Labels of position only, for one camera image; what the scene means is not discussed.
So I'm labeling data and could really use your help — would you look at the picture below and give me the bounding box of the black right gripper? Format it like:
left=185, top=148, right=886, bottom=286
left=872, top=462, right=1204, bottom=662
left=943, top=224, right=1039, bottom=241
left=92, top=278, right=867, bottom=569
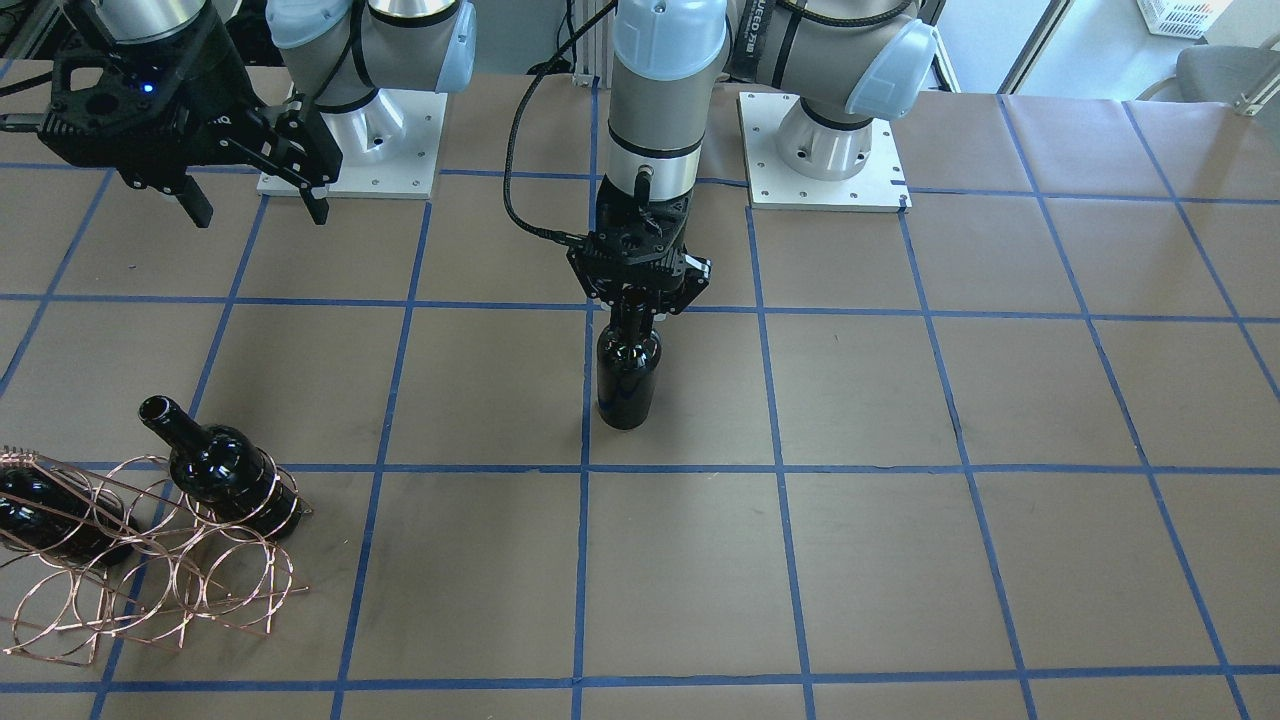
left=37, top=5, right=342, bottom=229

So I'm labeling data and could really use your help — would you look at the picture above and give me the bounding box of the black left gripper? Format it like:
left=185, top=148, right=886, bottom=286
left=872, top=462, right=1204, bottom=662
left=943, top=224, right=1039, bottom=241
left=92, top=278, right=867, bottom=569
left=568, top=199, right=710, bottom=314

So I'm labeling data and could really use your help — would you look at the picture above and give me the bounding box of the dark glass wine bottle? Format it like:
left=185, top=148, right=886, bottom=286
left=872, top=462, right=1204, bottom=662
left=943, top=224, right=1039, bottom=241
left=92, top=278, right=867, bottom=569
left=596, top=287, right=662, bottom=430

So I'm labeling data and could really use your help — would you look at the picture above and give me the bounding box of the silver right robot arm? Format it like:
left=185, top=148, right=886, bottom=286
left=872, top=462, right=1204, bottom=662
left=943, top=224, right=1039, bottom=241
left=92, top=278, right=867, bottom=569
left=3, top=1, right=477, bottom=228

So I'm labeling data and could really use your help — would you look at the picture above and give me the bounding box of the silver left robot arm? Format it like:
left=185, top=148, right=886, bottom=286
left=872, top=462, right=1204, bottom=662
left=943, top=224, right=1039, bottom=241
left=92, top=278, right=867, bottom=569
left=568, top=1, right=940, bottom=329

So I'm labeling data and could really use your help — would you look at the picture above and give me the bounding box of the upright-tilted racked wine bottle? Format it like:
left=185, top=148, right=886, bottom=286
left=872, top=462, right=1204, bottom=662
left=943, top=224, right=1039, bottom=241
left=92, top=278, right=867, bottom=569
left=138, top=395, right=303, bottom=541

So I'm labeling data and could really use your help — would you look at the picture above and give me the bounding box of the lying racked wine bottle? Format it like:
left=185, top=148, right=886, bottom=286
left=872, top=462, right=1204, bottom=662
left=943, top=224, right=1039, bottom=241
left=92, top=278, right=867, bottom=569
left=1, top=466, right=132, bottom=568

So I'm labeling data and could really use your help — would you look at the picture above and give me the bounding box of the grey office chair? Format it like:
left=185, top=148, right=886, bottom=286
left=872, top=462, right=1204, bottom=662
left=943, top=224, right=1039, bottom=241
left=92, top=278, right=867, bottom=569
left=1138, top=35, right=1279, bottom=117

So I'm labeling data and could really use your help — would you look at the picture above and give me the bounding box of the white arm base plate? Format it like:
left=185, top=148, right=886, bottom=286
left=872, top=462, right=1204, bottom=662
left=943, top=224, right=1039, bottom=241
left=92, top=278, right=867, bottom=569
left=315, top=88, right=451, bottom=200
left=739, top=92, right=913, bottom=213

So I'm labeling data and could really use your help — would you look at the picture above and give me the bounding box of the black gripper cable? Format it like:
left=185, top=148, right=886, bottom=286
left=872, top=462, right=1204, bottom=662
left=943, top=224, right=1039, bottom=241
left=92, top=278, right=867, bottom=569
left=503, top=0, right=620, bottom=246

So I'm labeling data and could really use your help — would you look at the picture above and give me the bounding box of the copper wire wine rack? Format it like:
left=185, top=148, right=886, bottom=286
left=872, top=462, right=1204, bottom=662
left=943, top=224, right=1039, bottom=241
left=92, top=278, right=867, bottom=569
left=3, top=447, right=308, bottom=667

